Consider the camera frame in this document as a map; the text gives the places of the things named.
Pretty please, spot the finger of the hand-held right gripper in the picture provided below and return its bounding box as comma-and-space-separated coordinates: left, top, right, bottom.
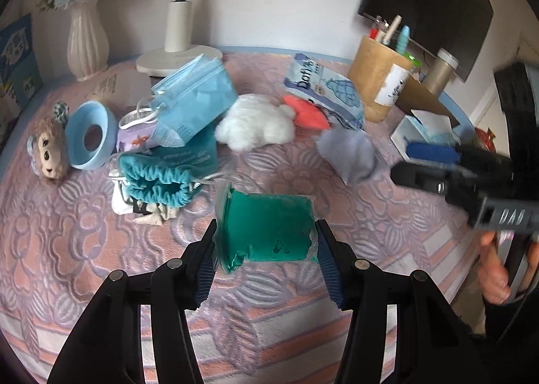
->
405, 140, 512, 176
390, 161, 476, 200

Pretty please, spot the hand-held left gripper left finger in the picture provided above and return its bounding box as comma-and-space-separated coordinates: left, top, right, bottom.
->
47, 219, 220, 384

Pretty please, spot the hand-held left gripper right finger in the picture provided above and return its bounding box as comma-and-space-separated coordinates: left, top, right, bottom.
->
314, 219, 489, 384

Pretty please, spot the green clay packet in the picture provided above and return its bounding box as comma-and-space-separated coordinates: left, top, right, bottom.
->
214, 182, 318, 276

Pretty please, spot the lilac printed pouch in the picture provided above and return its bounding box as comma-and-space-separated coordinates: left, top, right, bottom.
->
117, 110, 161, 153

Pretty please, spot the person's right hand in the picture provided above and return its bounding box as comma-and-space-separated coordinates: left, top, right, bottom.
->
479, 231, 539, 305

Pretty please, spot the red ornament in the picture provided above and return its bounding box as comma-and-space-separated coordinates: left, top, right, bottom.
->
474, 127, 504, 153

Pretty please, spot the brown cardboard box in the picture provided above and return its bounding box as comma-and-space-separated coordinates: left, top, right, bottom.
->
398, 77, 461, 127

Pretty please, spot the grey cloth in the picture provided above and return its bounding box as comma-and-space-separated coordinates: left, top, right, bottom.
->
317, 127, 382, 184

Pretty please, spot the gold cylinder bottle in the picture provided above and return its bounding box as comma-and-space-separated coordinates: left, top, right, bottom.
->
421, 48, 459, 95

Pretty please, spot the wooden pen holder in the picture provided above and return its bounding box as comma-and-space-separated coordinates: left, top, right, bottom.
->
347, 35, 415, 123

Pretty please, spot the teal flat packet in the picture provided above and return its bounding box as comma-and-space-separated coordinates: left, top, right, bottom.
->
152, 127, 219, 172

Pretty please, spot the blue wet wipes packet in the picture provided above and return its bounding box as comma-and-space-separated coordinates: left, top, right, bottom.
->
283, 53, 365, 129

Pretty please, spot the pink patterned tablecloth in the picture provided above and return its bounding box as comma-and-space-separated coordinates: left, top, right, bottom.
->
0, 49, 485, 384

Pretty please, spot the white pen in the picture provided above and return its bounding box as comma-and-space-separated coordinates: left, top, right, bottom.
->
385, 15, 403, 44

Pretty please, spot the white plush toy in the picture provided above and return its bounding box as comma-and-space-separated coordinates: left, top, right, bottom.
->
215, 93, 297, 152

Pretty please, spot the stack of blue face masks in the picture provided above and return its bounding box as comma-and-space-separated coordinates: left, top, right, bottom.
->
149, 54, 239, 146

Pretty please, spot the brown monkey plush doll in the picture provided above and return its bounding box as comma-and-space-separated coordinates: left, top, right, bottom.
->
27, 101, 72, 184

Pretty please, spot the white ribbed vase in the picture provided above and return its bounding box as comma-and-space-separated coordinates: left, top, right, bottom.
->
67, 0, 110, 82

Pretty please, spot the blue illustrated book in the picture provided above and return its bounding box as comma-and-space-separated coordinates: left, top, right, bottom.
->
0, 13, 45, 107

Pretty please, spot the teal drawstring pouch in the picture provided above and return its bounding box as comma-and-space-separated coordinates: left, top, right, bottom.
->
118, 152, 196, 210

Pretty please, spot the blue tape ring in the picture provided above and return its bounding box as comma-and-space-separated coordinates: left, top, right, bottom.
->
65, 101, 119, 171

